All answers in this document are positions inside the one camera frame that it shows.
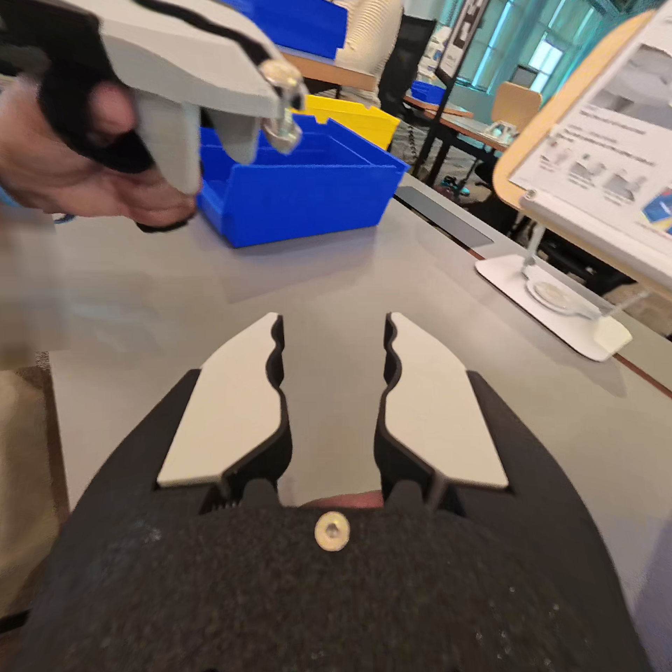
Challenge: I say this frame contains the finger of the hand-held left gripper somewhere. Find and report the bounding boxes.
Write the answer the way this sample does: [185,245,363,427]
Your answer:
[158,0,307,106]
[63,0,282,118]

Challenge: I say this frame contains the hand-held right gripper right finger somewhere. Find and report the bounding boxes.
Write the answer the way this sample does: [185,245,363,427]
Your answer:
[375,311,512,510]

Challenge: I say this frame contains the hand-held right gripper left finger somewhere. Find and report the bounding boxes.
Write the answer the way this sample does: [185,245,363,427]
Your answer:
[157,313,293,508]

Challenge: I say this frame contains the silver bolt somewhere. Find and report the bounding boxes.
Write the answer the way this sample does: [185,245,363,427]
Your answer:
[259,58,307,127]

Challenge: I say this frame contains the blue divided storage bin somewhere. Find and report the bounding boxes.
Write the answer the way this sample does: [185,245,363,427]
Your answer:
[198,114,408,250]

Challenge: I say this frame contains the person's left hand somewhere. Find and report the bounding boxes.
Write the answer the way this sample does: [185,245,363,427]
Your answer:
[0,82,200,229]

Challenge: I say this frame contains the person's right hand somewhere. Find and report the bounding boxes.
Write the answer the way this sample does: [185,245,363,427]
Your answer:
[305,494,384,510]

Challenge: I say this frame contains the brown wooden desk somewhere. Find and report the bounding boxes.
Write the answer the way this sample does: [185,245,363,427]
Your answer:
[279,51,379,95]

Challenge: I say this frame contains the yellow storage bin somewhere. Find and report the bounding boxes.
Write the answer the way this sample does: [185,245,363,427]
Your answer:
[300,95,401,151]

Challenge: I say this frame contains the white document stand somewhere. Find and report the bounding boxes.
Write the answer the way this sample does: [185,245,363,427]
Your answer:
[475,226,634,363]

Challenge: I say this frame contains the dark flat tablet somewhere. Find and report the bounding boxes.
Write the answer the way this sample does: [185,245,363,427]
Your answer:
[394,184,494,250]

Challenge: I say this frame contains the small blue storage bin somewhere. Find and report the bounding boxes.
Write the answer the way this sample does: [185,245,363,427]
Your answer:
[412,79,447,106]

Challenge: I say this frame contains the white instruction board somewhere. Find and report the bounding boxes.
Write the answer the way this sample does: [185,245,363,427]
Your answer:
[512,6,672,289]

